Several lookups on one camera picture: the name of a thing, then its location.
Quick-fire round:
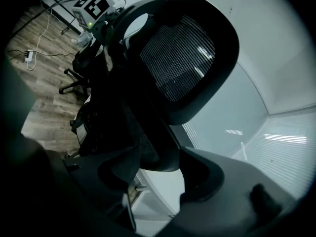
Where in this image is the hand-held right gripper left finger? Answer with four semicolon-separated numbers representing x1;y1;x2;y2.
7;132;137;233

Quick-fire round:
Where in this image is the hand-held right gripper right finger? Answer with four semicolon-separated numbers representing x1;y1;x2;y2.
158;146;297;237

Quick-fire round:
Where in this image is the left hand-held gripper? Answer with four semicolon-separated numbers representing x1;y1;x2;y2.
71;0;119;44

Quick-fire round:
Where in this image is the black headrest office chair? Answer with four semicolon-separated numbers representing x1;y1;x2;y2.
58;31;117;101

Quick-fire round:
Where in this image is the white power strip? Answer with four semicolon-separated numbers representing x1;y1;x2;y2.
23;49;34;64

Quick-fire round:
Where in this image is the white power cable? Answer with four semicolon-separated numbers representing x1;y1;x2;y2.
26;7;51;71

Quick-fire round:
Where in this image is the black floor cable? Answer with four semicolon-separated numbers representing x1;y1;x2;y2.
6;49;76;58

